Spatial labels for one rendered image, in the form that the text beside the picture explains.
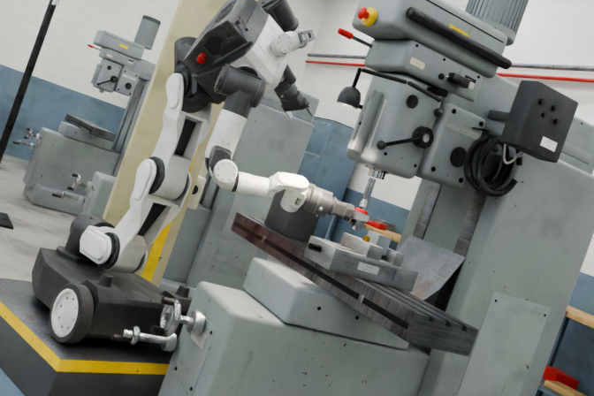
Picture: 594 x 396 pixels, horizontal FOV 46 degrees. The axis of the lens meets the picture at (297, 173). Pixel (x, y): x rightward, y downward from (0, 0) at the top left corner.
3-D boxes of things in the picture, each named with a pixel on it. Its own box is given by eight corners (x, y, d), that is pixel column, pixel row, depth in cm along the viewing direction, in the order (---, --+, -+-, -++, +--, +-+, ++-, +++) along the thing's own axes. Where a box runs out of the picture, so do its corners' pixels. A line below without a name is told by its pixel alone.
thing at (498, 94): (444, 112, 235) (464, 55, 235) (404, 106, 255) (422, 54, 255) (592, 180, 274) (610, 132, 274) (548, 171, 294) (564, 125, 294)
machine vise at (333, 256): (328, 270, 211) (340, 235, 211) (302, 255, 224) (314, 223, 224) (412, 292, 230) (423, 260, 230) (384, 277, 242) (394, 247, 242)
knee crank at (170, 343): (112, 344, 219) (118, 325, 219) (108, 337, 224) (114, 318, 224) (177, 355, 230) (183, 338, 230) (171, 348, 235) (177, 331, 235)
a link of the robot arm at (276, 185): (310, 188, 234) (271, 181, 230) (301, 208, 239) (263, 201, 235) (308, 175, 239) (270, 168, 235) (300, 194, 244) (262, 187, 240)
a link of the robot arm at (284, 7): (247, 11, 259) (279, 6, 252) (255, -4, 264) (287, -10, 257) (262, 36, 266) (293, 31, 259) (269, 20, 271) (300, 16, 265)
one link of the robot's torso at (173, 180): (129, 188, 266) (163, 71, 268) (165, 198, 278) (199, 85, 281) (152, 195, 255) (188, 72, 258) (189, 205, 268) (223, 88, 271)
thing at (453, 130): (423, 175, 234) (450, 101, 234) (382, 163, 256) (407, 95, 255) (464, 191, 244) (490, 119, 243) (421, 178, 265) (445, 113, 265)
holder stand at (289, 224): (283, 235, 266) (300, 185, 266) (263, 223, 286) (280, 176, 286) (310, 243, 271) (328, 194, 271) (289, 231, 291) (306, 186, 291)
